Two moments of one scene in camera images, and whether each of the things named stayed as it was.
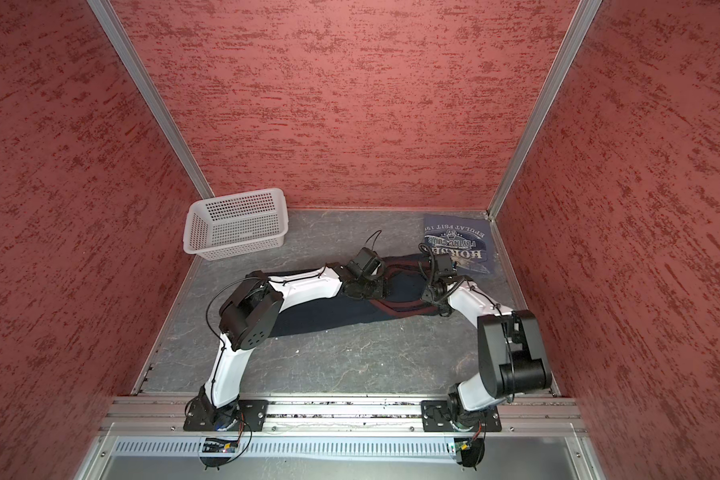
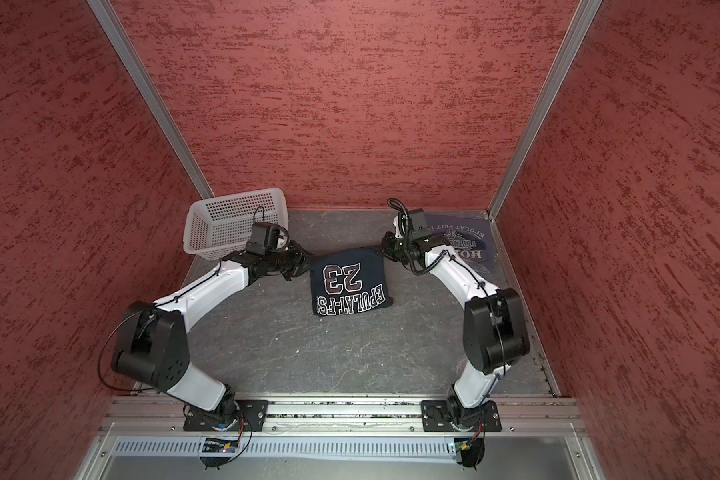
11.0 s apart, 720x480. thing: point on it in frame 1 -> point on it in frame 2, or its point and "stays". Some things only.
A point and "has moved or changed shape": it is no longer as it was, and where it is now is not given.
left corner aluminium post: [122, 42] stays
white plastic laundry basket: [235, 225] stays
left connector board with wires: [215, 445] stays
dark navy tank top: [402, 297] has moved or changed shape
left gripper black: [382, 286] -> [300, 259]
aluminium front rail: [126, 414] stays
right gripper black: [427, 296] -> [387, 248]
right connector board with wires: [472, 451] stays
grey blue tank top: [467, 241] stays
